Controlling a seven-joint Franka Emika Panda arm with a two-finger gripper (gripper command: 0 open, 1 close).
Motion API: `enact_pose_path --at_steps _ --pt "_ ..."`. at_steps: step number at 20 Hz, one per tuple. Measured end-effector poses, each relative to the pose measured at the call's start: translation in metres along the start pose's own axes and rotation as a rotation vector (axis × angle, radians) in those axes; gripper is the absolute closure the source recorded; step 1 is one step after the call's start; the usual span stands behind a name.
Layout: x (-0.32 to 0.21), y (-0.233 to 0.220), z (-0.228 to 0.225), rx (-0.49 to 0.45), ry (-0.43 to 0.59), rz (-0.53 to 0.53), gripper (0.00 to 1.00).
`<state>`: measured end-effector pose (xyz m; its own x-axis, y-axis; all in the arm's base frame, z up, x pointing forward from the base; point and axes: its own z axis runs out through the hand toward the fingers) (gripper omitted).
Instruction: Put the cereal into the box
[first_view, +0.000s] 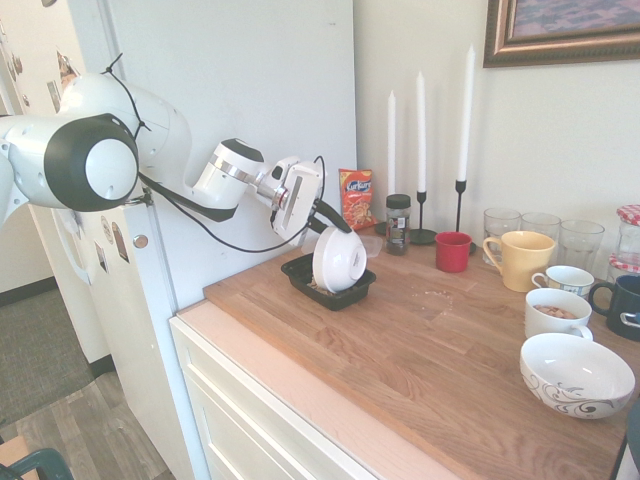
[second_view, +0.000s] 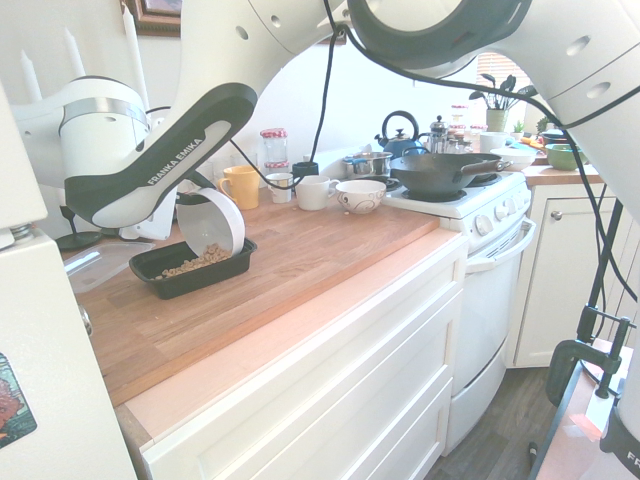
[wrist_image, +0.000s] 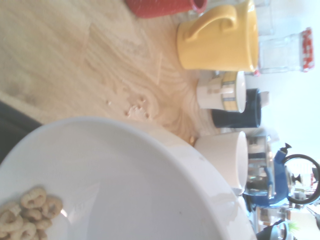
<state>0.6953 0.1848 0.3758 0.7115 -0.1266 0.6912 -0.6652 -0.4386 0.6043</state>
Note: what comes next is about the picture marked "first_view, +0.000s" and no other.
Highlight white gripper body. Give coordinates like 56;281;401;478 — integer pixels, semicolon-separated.
271;162;327;238

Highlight plain white bowl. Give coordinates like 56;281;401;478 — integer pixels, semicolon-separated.
310;225;370;295

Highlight brown cereal pieces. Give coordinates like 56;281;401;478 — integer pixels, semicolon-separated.
532;302;581;320

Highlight orange snack bag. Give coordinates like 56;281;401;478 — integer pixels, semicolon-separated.
338;168;380;231

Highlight clear plastic container lid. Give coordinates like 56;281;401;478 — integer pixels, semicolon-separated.
300;234;384;260

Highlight spice jar with black lid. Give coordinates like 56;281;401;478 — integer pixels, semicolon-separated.
385;193;412;257

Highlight black plastic food container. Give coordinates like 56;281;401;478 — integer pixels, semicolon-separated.
280;252;378;312

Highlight short white taper candle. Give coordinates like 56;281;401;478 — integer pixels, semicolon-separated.
387;89;397;197

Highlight medium white taper candle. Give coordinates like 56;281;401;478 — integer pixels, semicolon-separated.
416;70;427;193

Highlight red mug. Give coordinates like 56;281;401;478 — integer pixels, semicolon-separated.
433;230;474;274

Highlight tall white taper candle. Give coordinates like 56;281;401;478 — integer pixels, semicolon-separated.
457;43;475;182

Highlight clear drinking glass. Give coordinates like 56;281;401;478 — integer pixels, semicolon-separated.
519;212;562;241
482;207;523;266
558;219;606;276

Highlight brown rectangular fridge magnet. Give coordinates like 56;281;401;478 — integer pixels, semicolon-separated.
110;221;131;265

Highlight yellow mug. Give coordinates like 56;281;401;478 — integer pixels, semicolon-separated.
482;230;557;293

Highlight large white cup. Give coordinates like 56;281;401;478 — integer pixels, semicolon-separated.
524;288;594;342

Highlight small white mug blue trim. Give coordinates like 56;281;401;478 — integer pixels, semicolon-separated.
530;265;596;303

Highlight dark blue mug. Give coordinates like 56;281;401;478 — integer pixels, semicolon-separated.
588;274;640;343

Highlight short glass jar checked lid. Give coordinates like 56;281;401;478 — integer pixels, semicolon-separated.
607;252;640;284

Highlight tall glass jar checked lid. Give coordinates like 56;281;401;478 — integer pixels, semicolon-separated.
615;204;640;266

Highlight white bowl with swirl pattern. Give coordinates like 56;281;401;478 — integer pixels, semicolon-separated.
519;333;636;421

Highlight dark green C-clamp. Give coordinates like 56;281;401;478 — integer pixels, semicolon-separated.
7;447;76;480

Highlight robot mounting table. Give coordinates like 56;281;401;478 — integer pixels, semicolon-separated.
0;433;29;469

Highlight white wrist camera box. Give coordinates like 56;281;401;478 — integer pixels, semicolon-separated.
269;154;302;184

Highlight framed wall picture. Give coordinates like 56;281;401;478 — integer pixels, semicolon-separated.
482;0;640;69

